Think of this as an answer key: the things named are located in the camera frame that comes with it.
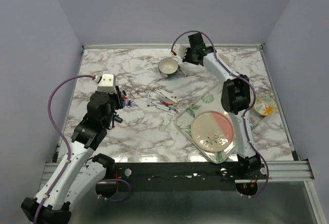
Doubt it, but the white pen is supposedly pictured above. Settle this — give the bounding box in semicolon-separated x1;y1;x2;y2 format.
147;93;151;107

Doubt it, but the green white marker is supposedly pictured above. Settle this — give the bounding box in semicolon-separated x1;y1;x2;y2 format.
165;94;178;103

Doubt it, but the maroon gel pen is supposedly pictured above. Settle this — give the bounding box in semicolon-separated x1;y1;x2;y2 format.
160;100;179;114

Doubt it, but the blue capped white marker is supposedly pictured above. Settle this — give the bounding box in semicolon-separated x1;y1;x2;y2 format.
152;103;172;113

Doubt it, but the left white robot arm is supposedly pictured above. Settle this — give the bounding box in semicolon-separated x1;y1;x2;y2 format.
21;86;122;223

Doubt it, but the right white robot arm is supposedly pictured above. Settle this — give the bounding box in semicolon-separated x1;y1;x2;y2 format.
180;30;262;179

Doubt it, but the dark rimmed ceramic bowl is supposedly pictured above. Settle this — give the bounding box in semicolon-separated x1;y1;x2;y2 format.
158;58;179;78

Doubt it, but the striped cream bowl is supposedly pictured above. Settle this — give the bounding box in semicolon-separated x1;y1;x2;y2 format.
219;54;229;66

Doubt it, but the floral rectangular tray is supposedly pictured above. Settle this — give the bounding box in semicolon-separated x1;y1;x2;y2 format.
176;83;255;164

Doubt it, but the pink and cream plate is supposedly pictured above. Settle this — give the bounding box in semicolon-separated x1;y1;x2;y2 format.
191;111;234;153

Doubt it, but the black mounting base bar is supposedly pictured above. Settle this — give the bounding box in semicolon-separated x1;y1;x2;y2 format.
95;161;268;193

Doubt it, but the yellow floral bowl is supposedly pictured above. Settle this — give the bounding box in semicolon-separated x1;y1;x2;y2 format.
253;94;277;116

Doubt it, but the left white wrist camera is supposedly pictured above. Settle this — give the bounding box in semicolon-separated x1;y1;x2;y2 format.
94;74;117;94

